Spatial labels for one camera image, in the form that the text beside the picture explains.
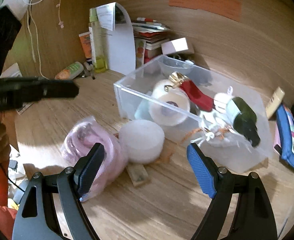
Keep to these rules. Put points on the curled white paper sheet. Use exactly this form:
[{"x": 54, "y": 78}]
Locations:
[{"x": 122, "y": 50}]

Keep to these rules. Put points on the dark green bottle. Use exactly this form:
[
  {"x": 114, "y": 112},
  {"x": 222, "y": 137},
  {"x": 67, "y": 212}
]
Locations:
[{"x": 241, "y": 115}]

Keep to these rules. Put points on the small white box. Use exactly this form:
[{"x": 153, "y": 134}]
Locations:
[{"x": 176, "y": 45}]

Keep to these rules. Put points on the clear plastic storage box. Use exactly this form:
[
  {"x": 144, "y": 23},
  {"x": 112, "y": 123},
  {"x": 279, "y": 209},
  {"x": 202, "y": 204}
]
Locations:
[{"x": 132, "y": 100}]

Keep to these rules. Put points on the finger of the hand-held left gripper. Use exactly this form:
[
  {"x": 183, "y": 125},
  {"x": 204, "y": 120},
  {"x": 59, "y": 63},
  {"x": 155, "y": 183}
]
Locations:
[{"x": 59, "y": 89}]

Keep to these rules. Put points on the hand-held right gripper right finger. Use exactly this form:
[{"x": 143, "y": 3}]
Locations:
[{"x": 201, "y": 172}]

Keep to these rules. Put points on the cream tube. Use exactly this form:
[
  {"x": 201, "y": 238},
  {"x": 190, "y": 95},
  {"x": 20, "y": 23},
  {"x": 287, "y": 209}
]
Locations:
[{"x": 274, "y": 102}]

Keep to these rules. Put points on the wooden desktop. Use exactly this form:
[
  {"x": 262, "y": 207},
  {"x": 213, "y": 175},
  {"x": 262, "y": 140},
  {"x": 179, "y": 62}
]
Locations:
[{"x": 162, "y": 205}]

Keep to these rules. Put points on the orange sticky note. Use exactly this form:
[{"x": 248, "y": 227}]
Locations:
[{"x": 204, "y": 3}]

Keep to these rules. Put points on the stack of books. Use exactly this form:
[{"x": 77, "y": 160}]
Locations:
[{"x": 149, "y": 45}]

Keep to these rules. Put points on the yellow-green clear bottle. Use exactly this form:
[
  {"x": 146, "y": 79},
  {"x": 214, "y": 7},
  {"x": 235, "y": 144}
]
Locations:
[{"x": 98, "y": 50}]

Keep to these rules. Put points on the blue zip pouch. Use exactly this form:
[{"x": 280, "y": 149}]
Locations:
[{"x": 286, "y": 140}]

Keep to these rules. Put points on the dark blurred object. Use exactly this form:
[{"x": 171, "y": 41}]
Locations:
[{"x": 2, "y": 42}]

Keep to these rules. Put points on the white receipt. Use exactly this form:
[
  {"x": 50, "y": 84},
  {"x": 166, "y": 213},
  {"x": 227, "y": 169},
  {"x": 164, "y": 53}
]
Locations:
[{"x": 24, "y": 107}]

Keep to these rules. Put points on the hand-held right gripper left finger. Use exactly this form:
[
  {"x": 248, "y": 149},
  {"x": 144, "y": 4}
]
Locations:
[{"x": 90, "y": 170}]

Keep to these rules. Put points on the orange green squeeze bottle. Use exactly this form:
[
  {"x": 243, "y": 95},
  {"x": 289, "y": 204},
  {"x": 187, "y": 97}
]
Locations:
[{"x": 70, "y": 70}]

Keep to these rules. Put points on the orange tube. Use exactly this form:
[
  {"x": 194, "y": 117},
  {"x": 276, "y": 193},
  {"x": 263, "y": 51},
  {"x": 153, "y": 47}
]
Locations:
[{"x": 85, "y": 45}]

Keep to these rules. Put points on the light blue packet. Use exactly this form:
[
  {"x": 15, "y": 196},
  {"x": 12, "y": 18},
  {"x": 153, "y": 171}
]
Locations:
[{"x": 142, "y": 111}]

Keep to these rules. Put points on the small wooden block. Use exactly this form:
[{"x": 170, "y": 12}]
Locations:
[{"x": 138, "y": 175}]

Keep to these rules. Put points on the red velvet pouch gold trim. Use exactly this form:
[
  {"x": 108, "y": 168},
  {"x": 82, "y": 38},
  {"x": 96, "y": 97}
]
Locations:
[{"x": 196, "y": 95}]

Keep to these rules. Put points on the pale pink soft pouch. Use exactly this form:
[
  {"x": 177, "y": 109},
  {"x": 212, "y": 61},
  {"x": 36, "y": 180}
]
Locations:
[{"x": 220, "y": 100}]

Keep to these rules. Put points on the white bowl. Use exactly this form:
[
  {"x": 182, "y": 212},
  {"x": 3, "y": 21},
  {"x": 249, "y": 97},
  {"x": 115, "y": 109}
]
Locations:
[{"x": 174, "y": 66}]

